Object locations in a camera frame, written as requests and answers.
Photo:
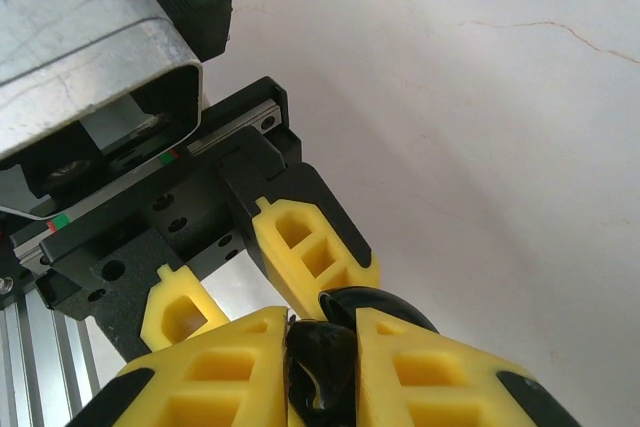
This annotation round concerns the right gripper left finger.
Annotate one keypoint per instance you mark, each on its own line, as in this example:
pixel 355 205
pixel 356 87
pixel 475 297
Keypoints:
pixel 220 387

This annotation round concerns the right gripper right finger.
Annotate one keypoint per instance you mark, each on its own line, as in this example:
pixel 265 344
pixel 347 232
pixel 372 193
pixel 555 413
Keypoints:
pixel 435 387

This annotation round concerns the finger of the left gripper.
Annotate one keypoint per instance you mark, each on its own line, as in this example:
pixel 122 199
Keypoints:
pixel 170 312
pixel 300 227

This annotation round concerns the black earbud charging case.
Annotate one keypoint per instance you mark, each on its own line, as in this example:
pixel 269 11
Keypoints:
pixel 380 299

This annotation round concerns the aluminium frame rail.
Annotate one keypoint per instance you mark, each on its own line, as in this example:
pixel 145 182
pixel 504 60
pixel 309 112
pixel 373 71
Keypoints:
pixel 30 372

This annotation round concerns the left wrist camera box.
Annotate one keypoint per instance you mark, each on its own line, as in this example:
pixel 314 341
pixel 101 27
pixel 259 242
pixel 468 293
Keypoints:
pixel 75 47

